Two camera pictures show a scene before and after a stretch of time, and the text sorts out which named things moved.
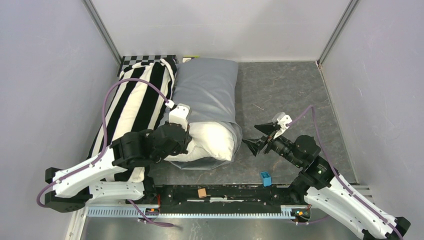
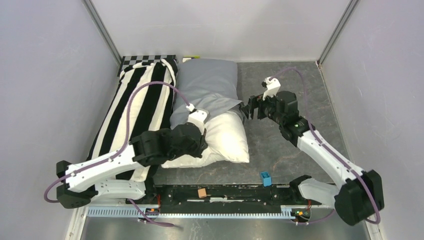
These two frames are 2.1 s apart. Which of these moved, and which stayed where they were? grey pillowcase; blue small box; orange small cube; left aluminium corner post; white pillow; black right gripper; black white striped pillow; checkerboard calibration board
Moved: white pillow; grey pillowcase; black right gripper
Stayed: left aluminium corner post; blue small box; orange small cube; checkerboard calibration board; black white striped pillow
